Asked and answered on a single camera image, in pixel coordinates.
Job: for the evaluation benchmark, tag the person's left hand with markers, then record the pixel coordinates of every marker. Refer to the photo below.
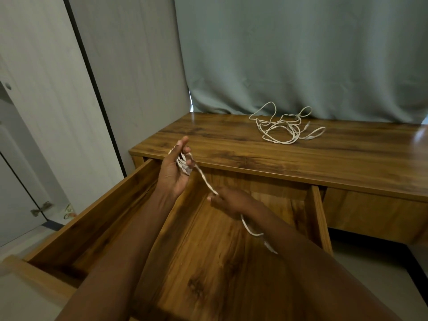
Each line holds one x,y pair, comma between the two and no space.
170,178

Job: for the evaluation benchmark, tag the person's right hand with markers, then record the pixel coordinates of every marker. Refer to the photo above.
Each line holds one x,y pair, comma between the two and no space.
230,200

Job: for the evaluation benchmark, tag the person's right fingers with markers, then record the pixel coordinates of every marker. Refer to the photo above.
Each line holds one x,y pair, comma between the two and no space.
215,200

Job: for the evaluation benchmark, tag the person's left thumb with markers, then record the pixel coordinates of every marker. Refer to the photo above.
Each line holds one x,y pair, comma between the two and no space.
179,147

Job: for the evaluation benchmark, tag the person's left forearm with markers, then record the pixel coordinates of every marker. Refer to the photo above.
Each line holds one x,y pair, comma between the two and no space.
123,257

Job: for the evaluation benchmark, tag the person's right forearm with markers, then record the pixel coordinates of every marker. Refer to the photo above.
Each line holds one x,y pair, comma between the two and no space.
311,267

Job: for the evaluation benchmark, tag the open wooden drawer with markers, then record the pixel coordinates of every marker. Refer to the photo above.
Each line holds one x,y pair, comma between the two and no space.
187,250

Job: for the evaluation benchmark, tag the wooden desk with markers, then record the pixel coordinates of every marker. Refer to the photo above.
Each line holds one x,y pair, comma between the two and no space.
301,157

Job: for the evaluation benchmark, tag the white wardrobe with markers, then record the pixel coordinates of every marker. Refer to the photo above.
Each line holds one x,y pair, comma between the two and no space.
67,96

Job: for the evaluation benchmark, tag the grey-green curtain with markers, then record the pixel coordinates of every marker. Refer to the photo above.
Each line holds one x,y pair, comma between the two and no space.
301,53

